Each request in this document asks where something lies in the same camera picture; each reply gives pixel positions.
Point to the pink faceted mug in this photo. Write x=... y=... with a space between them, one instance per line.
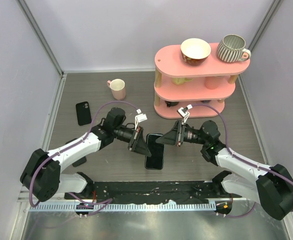
x=118 y=88

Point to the black phone under arm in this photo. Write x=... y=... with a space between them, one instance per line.
x=79 y=161

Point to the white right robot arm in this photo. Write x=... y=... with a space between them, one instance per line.
x=269 y=186

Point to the white floral bowl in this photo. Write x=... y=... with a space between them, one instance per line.
x=195 y=51

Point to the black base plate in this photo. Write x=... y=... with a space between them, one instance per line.
x=157 y=192

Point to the grey striped mug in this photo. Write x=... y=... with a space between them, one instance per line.
x=232 y=48

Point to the white slotted cable duct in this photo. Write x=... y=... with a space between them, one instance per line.
x=69 y=206

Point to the pink three-tier wooden shelf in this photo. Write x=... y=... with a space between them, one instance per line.
x=169 y=64

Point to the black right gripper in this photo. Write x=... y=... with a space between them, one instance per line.
x=175 y=136

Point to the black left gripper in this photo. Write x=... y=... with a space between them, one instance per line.
x=137 y=143

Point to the dark green mug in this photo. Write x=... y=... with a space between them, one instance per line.
x=171 y=103

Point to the dark smartphone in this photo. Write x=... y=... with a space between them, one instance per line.
x=155 y=155

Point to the pink cup on shelf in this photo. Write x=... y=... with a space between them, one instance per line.
x=212 y=82

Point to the yellow mug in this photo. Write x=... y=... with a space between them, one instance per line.
x=180 y=81

